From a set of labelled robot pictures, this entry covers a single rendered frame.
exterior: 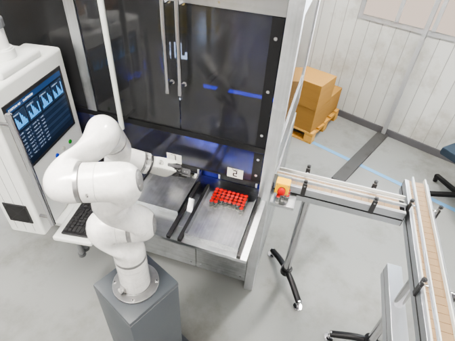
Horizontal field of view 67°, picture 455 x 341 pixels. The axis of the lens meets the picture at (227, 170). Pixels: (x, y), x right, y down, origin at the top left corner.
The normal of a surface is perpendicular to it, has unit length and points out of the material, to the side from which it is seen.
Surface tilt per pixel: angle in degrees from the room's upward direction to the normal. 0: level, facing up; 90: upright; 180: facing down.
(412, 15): 90
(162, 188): 0
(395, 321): 0
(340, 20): 90
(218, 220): 0
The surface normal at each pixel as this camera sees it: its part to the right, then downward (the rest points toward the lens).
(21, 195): -0.16, 0.63
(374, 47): -0.66, 0.46
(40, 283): 0.06, -0.77
